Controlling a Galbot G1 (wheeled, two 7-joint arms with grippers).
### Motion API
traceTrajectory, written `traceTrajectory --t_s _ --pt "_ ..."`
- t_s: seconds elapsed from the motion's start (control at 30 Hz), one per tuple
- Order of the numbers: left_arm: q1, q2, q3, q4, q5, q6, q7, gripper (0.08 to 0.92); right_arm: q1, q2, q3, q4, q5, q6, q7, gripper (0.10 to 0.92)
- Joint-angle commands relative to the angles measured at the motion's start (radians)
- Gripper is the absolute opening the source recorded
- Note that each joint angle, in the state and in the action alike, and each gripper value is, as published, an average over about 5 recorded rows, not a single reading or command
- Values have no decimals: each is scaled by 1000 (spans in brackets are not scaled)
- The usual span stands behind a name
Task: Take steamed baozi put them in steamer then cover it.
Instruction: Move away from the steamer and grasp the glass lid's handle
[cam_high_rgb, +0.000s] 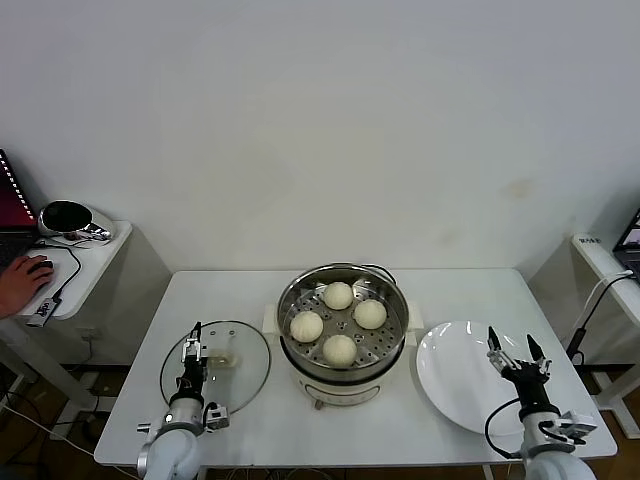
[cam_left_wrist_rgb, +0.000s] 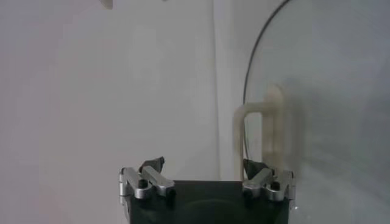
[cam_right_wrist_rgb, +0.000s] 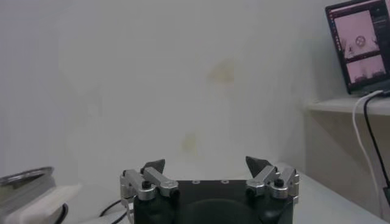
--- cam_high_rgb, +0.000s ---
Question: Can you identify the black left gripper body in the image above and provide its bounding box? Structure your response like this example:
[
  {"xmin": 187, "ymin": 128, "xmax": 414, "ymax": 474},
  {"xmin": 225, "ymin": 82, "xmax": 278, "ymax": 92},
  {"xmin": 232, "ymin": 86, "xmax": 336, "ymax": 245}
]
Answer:
[{"xmin": 175, "ymin": 362, "xmax": 209, "ymax": 399}]

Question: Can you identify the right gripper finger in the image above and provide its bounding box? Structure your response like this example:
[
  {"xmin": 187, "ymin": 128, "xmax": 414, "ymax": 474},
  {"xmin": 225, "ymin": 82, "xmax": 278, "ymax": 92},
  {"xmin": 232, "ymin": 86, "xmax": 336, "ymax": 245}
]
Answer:
[
  {"xmin": 524, "ymin": 333, "xmax": 554, "ymax": 379},
  {"xmin": 486, "ymin": 325, "xmax": 516, "ymax": 374}
]

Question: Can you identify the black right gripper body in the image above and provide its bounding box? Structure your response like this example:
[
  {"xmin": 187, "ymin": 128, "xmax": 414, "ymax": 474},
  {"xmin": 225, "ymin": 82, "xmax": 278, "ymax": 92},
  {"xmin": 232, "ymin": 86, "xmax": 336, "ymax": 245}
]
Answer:
[{"xmin": 502, "ymin": 366, "xmax": 551, "ymax": 409}]

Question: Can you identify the white steamed baozi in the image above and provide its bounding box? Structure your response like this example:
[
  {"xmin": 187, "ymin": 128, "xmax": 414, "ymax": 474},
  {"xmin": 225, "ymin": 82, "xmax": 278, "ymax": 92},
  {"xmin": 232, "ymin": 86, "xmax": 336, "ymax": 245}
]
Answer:
[
  {"xmin": 322, "ymin": 281, "xmax": 354, "ymax": 311},
  {"xmin": 290, "ymin": 310, "xmax": 325, "ymax": 344},
  {"xmin": 322, "ymin": 333, "xmax": 359, "ymax": 370},
  {"xmin": 353, "ymin": 299, "xmax": 389, "ymax": 330}
]

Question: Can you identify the perforated steel steamer basket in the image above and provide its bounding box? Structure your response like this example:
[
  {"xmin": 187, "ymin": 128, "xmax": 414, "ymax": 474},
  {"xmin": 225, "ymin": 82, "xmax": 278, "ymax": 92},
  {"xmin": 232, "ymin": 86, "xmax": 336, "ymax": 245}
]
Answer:
[{"xmin": 262, "ymin": 262, "xmax": 424, "ymax": 374}]

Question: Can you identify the person's bare hand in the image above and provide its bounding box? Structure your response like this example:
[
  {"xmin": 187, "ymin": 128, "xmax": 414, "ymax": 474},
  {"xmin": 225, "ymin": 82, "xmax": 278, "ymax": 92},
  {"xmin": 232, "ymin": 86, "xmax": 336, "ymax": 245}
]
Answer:
[{"xmin": 0, "ymin": 254, "xmax": 54, "ymax": 321}]

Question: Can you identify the white round plate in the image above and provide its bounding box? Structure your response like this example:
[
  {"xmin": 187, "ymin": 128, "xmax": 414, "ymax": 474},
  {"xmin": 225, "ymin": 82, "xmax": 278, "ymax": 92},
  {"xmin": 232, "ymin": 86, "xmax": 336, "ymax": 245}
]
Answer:
[{"xmin": 416, "ymin": 319, "xmax": 545, "ymax": 437}]

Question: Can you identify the white side desk with gadget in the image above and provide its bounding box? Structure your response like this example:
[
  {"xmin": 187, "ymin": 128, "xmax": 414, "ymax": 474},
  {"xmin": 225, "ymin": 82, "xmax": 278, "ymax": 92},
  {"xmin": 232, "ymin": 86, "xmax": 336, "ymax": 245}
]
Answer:
[{"xmin": 0, "ymin": 219, "xmax": 174, "ymax": 416}]

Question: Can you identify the cream electric cooker base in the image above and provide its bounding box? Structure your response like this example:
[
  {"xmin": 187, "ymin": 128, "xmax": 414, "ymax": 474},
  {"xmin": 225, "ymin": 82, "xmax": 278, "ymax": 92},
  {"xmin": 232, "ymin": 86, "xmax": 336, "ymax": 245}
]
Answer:
[{"xmin": 262, "ymin": 304, "xmax": 424, "ymax": 412}]

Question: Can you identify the grey usb hub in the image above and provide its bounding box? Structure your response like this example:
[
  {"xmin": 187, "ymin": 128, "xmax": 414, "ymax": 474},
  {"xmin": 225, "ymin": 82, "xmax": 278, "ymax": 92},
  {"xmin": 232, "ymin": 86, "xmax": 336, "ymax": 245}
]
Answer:
[{"xmin": 27, "ymin": 294, "xmax": 64, "ymax": 330}]

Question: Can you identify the black laptop showing video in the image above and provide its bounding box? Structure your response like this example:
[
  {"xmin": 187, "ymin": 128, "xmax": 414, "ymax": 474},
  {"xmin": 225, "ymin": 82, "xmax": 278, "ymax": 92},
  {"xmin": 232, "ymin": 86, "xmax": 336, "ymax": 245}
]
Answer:
[{"xmin": 612, "ymin": 207, "xmax": 640, "ymax": 281}]

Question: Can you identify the black computer mouse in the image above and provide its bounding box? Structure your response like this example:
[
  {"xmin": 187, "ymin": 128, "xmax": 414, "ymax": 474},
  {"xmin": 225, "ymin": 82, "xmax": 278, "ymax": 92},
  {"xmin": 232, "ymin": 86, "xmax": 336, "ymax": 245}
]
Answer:
[{"xmin": 27, "ymin": 257, "xmax": 55, "ymax": 281}]

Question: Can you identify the black laptop with dark keyboard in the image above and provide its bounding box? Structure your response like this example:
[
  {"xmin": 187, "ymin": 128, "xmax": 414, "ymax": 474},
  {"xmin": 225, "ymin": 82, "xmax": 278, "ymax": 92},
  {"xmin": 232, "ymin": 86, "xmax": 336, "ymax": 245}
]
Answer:
[{"xmin": 0, "ymin": 148, "xmax": 41, "ymax": 284}]

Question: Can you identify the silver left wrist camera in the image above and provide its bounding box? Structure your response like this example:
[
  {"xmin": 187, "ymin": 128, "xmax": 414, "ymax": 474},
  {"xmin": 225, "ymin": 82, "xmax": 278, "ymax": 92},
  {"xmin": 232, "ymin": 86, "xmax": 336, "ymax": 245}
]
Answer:
[{"xmin": 202, "ymin": 402, "xmax": 231, "ymax": 432}]

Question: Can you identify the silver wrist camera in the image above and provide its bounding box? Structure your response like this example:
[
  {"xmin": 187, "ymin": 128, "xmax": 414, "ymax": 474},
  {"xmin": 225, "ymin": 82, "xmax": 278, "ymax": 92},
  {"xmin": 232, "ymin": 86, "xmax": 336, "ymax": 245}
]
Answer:
[
  {"xmin": 542, "ymin": 409, "xmax": 599, "ymax": 446},
  {"xmin": 202, "ymin": 402, "xmax": 231, "ymax": 432}
]

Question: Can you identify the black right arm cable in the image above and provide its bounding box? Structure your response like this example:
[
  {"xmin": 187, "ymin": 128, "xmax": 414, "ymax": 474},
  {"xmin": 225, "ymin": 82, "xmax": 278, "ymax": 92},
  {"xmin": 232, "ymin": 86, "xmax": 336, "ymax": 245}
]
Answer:
[{"xmin": 483, "ymin": 398, "xmax": 524, "ymax": 459}]

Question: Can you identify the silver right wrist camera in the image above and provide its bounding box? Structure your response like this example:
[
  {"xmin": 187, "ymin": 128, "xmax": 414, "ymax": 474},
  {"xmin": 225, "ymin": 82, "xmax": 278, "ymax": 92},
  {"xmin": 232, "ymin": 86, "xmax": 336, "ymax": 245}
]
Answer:
[{"xmin": 542, "ymin": 409, "xmax": 599, "ymax": 446}]

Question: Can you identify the white charger cable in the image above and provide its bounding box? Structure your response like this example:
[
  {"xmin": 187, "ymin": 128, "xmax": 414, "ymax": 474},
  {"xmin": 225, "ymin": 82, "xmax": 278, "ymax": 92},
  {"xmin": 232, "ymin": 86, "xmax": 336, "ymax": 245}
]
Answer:
[{"xmin": 579, "ymin": 269, "xmax": 635, "ymax": 329}]

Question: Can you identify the thin black usb cable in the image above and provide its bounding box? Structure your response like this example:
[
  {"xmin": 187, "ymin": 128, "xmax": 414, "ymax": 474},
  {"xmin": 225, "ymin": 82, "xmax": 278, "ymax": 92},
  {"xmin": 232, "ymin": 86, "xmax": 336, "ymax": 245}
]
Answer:
[{"xmin": 34, "ymin": 238, "xmax": 83, "ymax": 304}]

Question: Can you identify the white floor cable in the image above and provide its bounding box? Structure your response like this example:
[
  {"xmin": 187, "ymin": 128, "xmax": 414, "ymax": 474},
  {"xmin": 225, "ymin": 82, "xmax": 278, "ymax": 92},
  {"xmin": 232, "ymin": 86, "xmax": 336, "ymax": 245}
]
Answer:
[{"xmin": 0, "ymin": 399, "xmax": 96, "ymax": 457}]

